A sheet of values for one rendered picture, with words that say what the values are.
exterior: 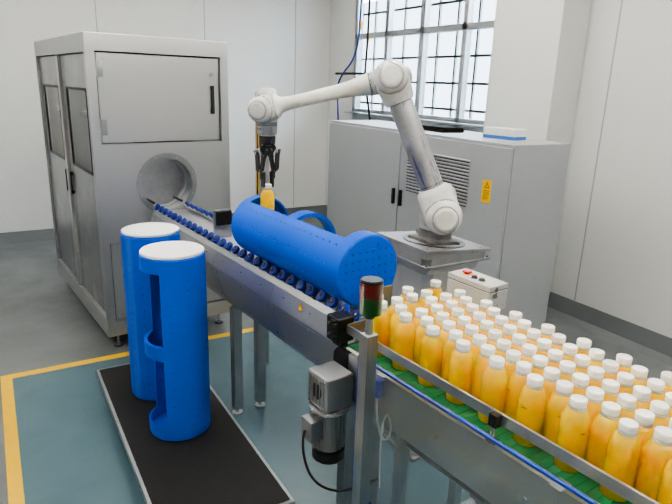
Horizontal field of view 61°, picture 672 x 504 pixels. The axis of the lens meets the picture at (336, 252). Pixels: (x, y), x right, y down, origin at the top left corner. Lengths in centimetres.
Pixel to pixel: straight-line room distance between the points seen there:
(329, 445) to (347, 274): 59
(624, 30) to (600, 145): 80
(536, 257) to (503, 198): 53
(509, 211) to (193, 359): 205
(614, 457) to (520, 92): 373
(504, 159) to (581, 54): 149
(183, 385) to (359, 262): 107
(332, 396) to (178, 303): 95
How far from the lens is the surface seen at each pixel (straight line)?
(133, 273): 297
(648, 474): 147
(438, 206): 240
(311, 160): 776
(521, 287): 392
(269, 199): 270
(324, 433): 198
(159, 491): 263
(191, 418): 284
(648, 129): 456
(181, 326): 262
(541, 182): 381
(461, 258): 264
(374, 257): 215
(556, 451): 149
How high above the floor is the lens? 176
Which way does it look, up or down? 16 degrees down
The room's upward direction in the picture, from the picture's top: 2 degrees clockwise
